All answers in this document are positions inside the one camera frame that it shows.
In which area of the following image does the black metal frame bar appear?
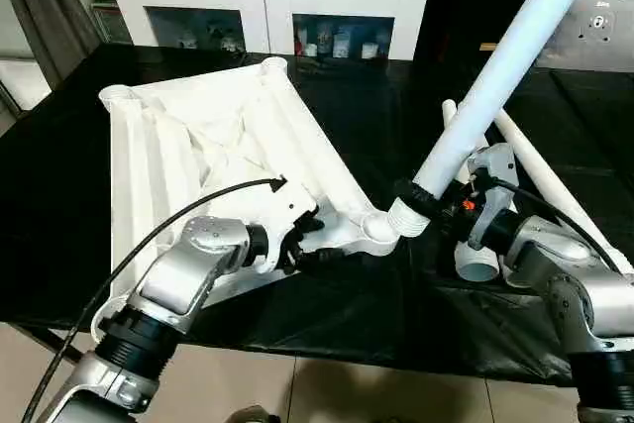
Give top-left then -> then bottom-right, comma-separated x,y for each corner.
7,323 -> 85,364

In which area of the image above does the light grey cushion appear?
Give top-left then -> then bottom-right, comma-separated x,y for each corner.
537,0 -> 634,70

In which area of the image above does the white plastic table top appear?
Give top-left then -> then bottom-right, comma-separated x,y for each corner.
91,56 -> 432,340

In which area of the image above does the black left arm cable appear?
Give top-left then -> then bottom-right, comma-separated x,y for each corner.
19,175 -> 288,423

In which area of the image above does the brown rounded robot part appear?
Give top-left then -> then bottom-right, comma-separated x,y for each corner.
227,405 -> 279,423

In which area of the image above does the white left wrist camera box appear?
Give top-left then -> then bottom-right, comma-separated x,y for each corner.
257,179 -> 321,275

